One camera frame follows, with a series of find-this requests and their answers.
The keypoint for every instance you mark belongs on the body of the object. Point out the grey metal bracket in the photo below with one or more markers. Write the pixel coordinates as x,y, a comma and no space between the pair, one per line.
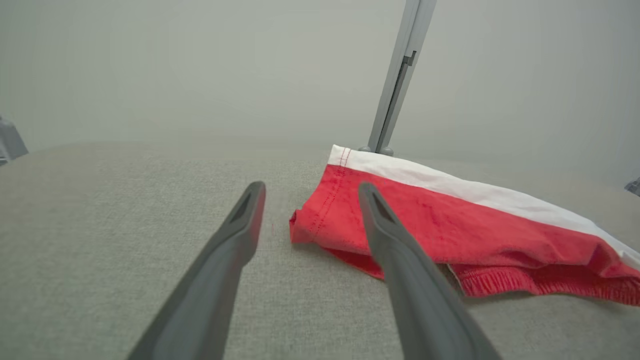
634,187
11,142

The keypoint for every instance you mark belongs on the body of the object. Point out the red shorts with white stripe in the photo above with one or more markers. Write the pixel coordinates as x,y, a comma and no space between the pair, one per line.
475,225

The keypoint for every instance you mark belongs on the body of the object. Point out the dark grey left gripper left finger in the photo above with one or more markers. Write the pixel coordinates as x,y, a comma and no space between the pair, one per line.
205,295

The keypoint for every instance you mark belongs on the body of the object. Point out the grey aluminium wall post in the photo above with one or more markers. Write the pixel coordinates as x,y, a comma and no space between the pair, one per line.
400,75

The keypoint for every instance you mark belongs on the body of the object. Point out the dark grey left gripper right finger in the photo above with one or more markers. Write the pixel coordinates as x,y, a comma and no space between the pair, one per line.
430,310

